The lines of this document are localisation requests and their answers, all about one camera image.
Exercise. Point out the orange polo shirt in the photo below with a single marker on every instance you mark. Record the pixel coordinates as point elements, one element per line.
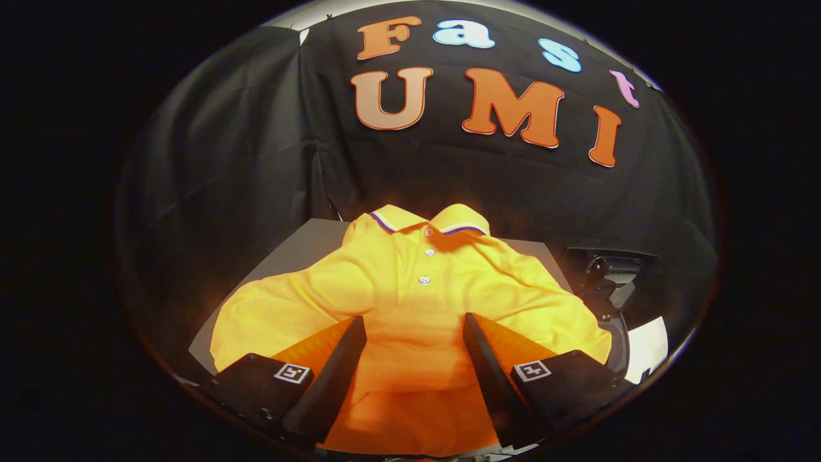
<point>410,308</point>

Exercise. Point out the grey side table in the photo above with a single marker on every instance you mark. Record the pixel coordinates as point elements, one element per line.
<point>301,242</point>

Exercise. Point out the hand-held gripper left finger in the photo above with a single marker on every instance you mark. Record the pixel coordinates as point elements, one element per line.
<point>327,385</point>

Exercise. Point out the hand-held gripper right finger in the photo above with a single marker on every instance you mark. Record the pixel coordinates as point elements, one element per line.
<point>494,385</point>

